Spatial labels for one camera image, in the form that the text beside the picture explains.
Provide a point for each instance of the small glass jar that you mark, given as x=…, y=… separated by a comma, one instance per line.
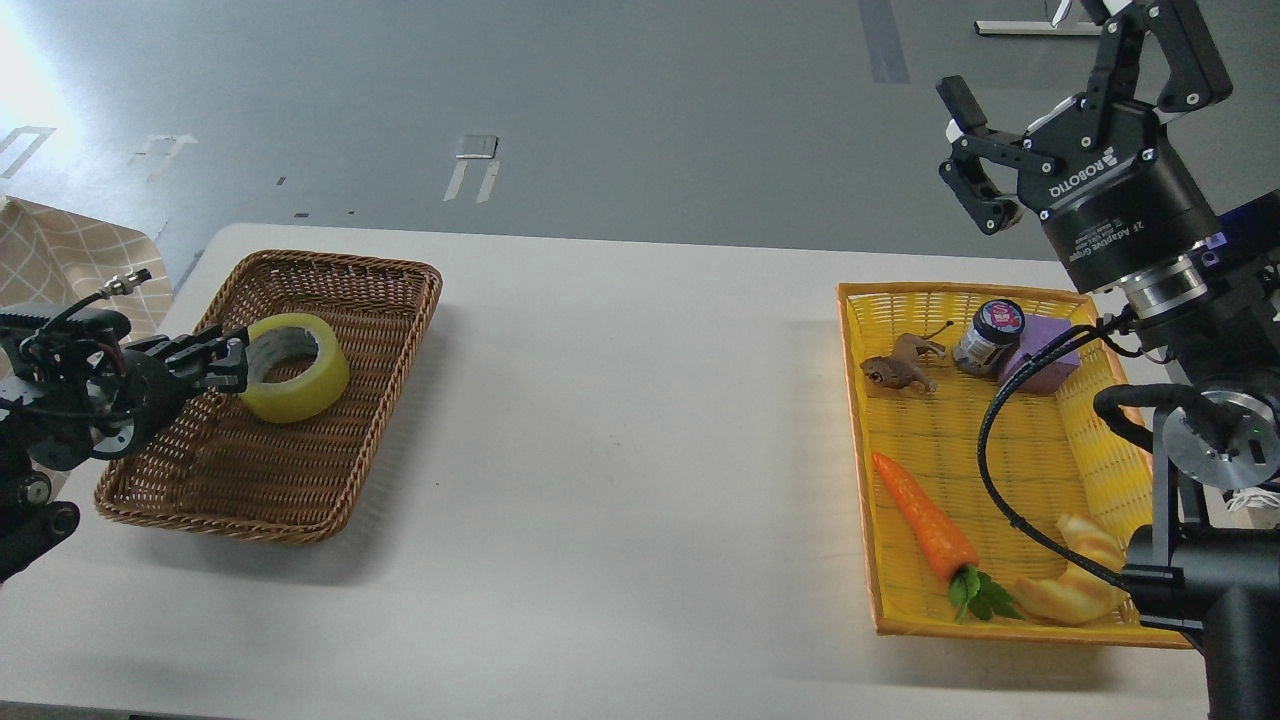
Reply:
x=994, y=329

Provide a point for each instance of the toy croissant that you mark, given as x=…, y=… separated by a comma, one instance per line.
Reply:
x=1076, y=597

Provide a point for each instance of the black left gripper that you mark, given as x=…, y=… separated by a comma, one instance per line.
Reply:
x=148, y=395

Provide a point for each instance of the yellow plastic basket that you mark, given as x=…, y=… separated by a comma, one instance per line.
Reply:
x=1049, y=455

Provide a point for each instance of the beige checkered cloth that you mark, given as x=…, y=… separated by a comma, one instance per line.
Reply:
x=54, y=256

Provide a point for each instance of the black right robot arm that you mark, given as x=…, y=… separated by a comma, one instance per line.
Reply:
x=1212, y=315

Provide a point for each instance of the white metal stand base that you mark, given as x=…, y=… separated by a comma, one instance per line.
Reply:
x=1061, y=22

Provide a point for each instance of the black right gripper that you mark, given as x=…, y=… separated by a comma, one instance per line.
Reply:
x=1115, y=202

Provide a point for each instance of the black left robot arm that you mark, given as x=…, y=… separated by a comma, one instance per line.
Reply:
x=81, y=389

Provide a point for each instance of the yellow tape roll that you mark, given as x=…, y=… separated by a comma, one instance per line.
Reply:
x=286, y=337

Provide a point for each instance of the brown wicker basket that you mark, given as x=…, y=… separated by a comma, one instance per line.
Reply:
x=222, y=471

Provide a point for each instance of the orange toy carrot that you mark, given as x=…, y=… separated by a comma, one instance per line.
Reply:
x=946, y=549

